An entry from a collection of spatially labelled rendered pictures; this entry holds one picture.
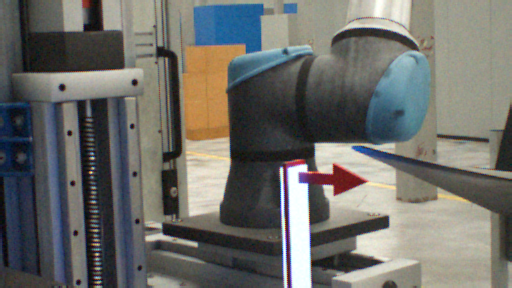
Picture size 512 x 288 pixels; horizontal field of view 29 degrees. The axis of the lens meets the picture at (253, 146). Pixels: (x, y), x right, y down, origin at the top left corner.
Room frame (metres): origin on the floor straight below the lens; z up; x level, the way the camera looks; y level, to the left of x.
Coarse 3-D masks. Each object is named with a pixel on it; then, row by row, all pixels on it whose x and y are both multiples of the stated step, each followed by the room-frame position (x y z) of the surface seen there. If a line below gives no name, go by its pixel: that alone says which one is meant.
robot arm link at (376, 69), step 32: (352, 0) 1.29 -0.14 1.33; (384, 0) 1.27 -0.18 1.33; (352, 32) 1.24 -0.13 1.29; (384, 32) 1.23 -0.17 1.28; (320, 64) 1.24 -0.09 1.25; (352, 64) 1.22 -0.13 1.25; (384, 64) 1.21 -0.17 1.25; (416, 64) 1.21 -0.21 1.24; (320, 96) 1.22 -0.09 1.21; (352, 96) 1.20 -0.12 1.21; (384, 96) 1.18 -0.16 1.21; (416, 96) 1.22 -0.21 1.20; (320, 128) 1.23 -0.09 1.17; (352, 128) 1.21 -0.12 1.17; (384, 128) 1.20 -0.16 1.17; (416, 128) 1.23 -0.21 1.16
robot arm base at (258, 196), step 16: (240, 160) 1.27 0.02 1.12; (256, 160) 1.26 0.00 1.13; (272, 160) 1.25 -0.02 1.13; (288, 160) 1.26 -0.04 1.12; (240, 176) 1.27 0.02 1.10; (256, 176) 1.26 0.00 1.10; (272, 176) 1.25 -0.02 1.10; (224, 192) 1.30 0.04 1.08; (240, 192) 1.26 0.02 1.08; (256, 192) 1.25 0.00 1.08; (272, 192) 1.25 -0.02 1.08; (320, 192) 1.28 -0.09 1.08; (224, 208) 1.28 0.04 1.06; (240, 208) 1.25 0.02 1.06; (256, 208) 1.24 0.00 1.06; (272, 208) 1.25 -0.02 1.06; (320, 208) 1.27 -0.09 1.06; (240, 224) 1.25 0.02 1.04; (256, 224) 1.24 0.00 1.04; (272, 224) 1.24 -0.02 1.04
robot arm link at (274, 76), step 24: (288, 48) 1.26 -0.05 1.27; (240, 72) 1.27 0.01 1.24; (264, 72) 1.25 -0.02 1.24; (288, 72) 1.25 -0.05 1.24; (240, 96) 1.27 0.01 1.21; (264, 96) 1.25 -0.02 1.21; (288, 96) 1.24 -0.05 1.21; (240, 120) 1.27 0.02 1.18; (264, 120) 1.25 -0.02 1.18; (288, 120) 1.24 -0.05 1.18; (240, 144) 1.27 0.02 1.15; (264, 144) 1.25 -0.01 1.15; (288, 144) 1.26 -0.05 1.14; (312, 144) 1.29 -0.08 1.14
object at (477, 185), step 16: (384, 160) 0.60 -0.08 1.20; (400, 160) 0.56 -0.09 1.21; (416, 160) 0.55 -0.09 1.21; (416, 176) 0.66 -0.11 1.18; (432, 176) 0.65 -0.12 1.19; (448, 176) 0.63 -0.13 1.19; (464, 176) 0.62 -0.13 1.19; (480, 176) 0.54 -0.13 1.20; (496, 176) 0.53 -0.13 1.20; (464, 192) 0.69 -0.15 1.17; (480, 192) 0.68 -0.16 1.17; (496, 192) 0.68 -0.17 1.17; (496, 208) 0.72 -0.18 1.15
